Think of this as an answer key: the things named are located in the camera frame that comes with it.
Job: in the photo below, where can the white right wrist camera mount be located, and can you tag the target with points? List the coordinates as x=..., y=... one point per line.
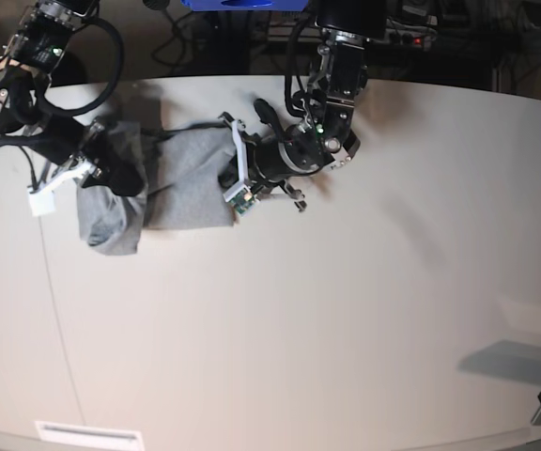
x=41, y=198

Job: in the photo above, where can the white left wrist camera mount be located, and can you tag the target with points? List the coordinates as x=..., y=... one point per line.
x=245, y=194

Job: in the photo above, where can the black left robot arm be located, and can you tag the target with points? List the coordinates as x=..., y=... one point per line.
x=324, y=104

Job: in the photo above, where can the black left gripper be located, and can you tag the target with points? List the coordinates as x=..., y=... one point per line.
x=275, y=157

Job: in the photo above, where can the white power strip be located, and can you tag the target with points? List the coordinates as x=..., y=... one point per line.
x=410, y=38

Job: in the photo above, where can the blue plastic box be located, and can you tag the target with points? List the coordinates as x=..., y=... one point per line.
x=245, y=5

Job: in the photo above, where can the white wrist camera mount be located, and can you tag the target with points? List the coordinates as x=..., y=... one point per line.
x=41, y=198
x=245, y=194

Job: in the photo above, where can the white label strip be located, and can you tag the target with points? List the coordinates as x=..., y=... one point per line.
x=103, y=438

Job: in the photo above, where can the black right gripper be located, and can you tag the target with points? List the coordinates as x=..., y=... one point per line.
x=116, y=165

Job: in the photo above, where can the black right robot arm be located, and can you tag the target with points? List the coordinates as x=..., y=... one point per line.
x=29, y=120

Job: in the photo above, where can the grey T-shirt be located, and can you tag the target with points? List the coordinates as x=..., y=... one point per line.
x=182, y=189

